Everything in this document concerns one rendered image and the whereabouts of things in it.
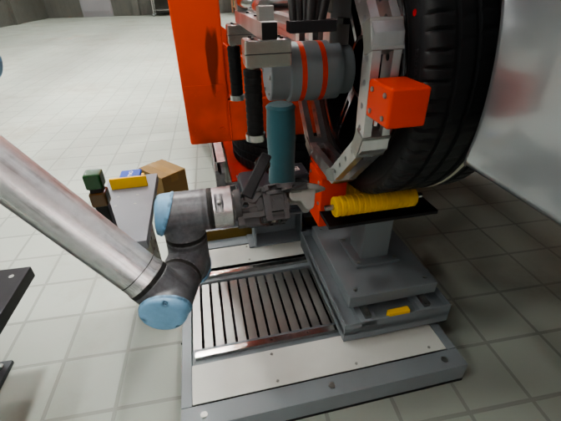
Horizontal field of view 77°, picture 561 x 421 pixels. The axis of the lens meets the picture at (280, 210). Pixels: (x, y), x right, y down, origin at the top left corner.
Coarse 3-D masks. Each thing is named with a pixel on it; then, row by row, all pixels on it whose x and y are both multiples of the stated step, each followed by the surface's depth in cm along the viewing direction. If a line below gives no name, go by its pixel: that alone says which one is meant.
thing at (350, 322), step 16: (304, 240) 144; (320, 256) 137; (320, 272) 126; (320, 288) 129; (336, 288) 123; (336, 304) 116; (384, 304) 116; (400, 304) 116; (416, 304) 113; (432, 304) 113; (448, 304) 113; (336, 320) 114; (352, 320) 111; (368, 320) 108; (384, 320) 109; (400, 320) 111; (416, 320) 113; (432, 320) 115; (352, 336) 110; (368, 336) 112
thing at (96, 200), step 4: (104, 188) 89; (100, 192) 88; (104, 192) 88; (108, 192) 90; (88, 196) 87; (92, 196) 87; (96, 196) 87; (100, 196) 88; (104, 196) 88; (108, 196) 90; (92, 200) 88; (96, 200) 88; (100, 200) 88; (104, 200) 88; (108, 200) 89; (92, 204) 88; (96, 204) 88; (100, 204) 89; (104, 204) 89; (108, 204) 89
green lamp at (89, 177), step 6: (84, 174) 85; (90, 174) 85; (96, 174) 85; (102, 174) 87; (84, 180) 85; (90, 180) 85; (96, 180) 85; (102, 180) 87; (90, 186) 86; (96, 186) 86; (102, 186) 87
